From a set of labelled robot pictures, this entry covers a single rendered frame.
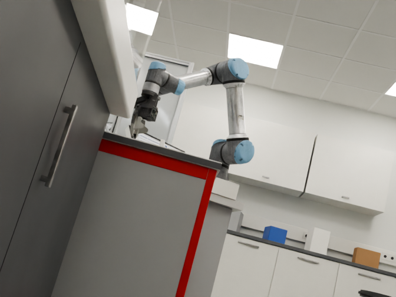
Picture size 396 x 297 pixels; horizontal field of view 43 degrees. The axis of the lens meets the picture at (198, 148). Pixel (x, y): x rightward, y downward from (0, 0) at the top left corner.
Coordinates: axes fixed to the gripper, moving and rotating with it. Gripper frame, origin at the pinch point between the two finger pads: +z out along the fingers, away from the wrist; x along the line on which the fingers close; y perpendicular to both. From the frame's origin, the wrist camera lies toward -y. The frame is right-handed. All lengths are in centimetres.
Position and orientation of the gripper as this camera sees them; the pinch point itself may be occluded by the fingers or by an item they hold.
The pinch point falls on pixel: (132, 134)
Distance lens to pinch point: 228.1
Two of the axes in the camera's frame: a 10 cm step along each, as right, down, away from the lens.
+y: 9.4, 1.8, -3.0
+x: 2.3, 3.0, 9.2
